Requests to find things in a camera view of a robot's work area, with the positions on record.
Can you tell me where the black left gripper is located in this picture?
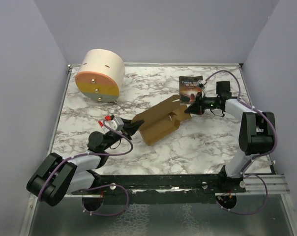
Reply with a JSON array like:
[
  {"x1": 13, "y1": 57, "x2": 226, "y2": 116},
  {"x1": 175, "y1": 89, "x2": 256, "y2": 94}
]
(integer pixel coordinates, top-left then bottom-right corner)
[{"x1": 102, "y1": 118, "x2": 144, "y2": 150}]

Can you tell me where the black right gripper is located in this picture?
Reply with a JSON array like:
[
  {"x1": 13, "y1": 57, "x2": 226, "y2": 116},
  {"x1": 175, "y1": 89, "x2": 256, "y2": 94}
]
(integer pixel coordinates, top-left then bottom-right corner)
[{"x1": 185, "y1": 91, "x2": 218, "y2": 116}]

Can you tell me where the brown cardboard box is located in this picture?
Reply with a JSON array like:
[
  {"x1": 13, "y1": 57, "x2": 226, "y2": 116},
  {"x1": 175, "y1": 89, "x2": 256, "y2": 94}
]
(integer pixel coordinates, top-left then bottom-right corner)
[{"x1": 131, "y1": 95, "x2": 191, "y2": 146}]

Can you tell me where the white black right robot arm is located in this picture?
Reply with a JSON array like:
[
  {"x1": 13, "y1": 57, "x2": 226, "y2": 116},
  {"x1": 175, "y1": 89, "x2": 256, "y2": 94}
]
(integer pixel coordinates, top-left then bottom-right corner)
[{"x1": 185, "y1": 81, "x2": 277, "y2": 192}]

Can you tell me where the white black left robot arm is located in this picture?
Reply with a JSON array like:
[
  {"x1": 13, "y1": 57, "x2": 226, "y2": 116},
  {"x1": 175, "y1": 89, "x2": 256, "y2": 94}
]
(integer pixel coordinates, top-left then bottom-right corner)
[{"x1": 26, "y1": 116, "x2": 144, "y2": 207}]

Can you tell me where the dark book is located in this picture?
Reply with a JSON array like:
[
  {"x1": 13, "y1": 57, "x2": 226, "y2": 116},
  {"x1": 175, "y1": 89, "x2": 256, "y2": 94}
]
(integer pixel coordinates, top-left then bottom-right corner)
[{"x1": 179, "y1": 75, "x2": 203, "y2": 104}]

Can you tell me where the cream cylindrical container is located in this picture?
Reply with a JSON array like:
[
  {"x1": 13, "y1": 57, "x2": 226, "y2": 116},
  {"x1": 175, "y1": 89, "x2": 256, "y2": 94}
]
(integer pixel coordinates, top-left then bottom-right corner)
[{"x1": 75, "y1": 49, "x2": 125, "y2": 103}]

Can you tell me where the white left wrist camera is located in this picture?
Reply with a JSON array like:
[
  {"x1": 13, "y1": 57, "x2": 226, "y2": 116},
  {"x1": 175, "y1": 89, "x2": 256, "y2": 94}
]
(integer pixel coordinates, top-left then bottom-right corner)
[{"x1": 103, "y1": 116, "x2": 124, "y2": 131}]

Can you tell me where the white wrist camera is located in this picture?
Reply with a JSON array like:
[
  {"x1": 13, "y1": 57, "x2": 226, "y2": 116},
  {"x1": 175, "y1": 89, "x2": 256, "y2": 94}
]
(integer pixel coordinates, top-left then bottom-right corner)
[
  {"x1": 103, "y1": 116, "x2": 124, "y2": 131},
  {"x1": 197, "y1": 80, "x2": 208, "y2": 94}
]

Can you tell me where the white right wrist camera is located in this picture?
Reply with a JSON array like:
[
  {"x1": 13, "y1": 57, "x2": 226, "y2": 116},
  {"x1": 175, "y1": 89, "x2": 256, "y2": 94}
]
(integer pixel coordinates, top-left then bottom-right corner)
[{"x1": 197, "y1": 80, "x2": 208, "y2": 94}]

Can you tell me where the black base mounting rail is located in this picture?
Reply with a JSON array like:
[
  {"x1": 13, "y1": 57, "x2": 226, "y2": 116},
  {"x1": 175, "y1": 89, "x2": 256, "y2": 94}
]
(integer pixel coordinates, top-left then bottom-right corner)
[{"x1": 73, "y1": 173, "x2": 246, "y2": 205}]

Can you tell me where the aluminium frame rail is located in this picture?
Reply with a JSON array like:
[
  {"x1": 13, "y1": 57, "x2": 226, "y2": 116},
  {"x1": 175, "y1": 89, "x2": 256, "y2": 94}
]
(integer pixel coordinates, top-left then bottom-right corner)
[{"x1": 244, "y1": 175, "x2": 290, "y2": 194}]

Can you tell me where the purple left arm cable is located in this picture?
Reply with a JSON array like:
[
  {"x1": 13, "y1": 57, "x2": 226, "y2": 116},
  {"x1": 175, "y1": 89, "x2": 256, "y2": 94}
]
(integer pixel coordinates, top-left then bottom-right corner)
[{"x1": 37, "y1": 120, "x2": 134, "y2": 217}]

